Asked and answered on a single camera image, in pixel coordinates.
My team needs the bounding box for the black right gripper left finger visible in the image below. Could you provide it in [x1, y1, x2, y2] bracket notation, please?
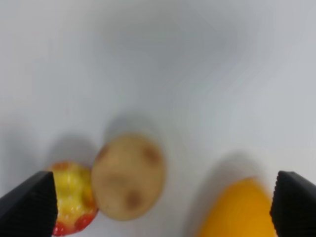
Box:
[0, 171, 58, 237]

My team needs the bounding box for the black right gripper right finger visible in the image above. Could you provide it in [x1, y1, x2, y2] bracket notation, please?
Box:
[270, 171, 316, 237]

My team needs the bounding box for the beige toy potato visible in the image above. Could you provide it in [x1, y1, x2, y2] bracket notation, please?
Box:
[91, 133, 166, 221]

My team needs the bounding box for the red yellow toy strawberry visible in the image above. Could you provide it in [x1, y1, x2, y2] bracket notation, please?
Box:
[47, 161, 98, 237]

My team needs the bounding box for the yellow toy mango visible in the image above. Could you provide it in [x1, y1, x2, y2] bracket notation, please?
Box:
[197, 178, 276, 237]

